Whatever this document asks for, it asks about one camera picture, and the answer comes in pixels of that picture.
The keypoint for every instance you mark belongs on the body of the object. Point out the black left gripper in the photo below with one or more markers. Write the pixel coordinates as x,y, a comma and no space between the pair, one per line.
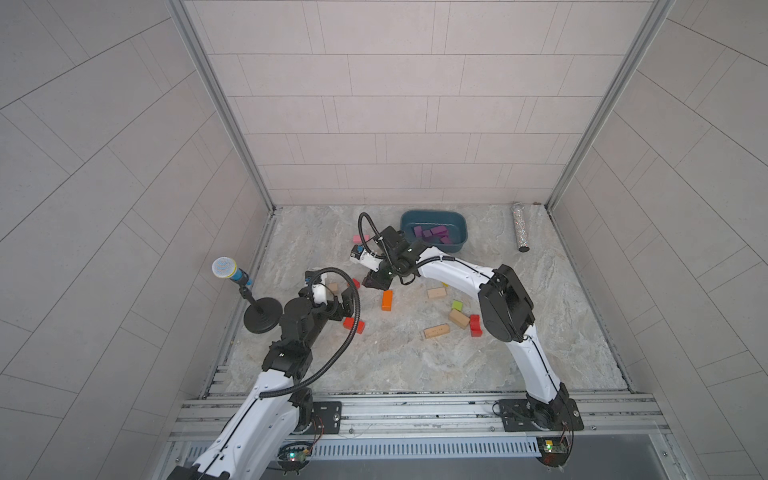
346,305

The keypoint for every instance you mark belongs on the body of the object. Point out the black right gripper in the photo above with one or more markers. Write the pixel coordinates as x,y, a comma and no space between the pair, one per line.
384,273

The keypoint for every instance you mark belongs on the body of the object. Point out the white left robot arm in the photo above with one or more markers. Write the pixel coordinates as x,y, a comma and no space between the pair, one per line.
281,402

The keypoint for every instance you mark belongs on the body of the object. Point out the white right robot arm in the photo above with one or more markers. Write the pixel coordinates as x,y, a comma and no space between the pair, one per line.
506,311

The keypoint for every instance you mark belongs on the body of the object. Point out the teal storage bin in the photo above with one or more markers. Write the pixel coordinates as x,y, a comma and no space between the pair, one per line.
427,219

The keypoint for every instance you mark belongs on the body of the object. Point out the red brick lower left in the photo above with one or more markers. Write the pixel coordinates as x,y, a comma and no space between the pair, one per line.
349,323

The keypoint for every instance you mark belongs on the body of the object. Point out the orange brick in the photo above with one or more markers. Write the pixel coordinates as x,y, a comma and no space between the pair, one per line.
387,300

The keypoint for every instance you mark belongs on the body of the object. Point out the microphone on black stand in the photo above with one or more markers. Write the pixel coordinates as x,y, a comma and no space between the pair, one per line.
249,294

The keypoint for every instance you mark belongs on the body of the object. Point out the tan long brick lower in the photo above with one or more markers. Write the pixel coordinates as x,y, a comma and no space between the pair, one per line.
436,331

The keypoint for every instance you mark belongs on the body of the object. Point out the tan brick right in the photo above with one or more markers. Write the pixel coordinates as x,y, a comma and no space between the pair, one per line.
460,319

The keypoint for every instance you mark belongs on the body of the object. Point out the red arch brick lower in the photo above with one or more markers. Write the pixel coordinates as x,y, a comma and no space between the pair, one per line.
475,326

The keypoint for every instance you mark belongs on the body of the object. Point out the glitter silver cylinder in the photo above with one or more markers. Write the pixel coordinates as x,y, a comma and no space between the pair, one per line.
520,228

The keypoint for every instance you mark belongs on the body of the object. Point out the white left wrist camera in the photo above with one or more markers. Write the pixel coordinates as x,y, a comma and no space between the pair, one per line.
316,282

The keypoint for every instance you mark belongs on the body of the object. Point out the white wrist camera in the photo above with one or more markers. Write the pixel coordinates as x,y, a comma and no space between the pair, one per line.
362,257
316,282

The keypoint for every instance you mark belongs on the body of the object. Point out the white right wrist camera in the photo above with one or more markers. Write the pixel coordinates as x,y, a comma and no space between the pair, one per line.
362,257

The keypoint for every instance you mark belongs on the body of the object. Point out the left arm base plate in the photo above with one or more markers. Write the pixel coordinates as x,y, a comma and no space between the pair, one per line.
322,418

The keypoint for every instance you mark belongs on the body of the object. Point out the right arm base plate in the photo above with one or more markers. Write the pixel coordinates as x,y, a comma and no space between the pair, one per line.
530,415

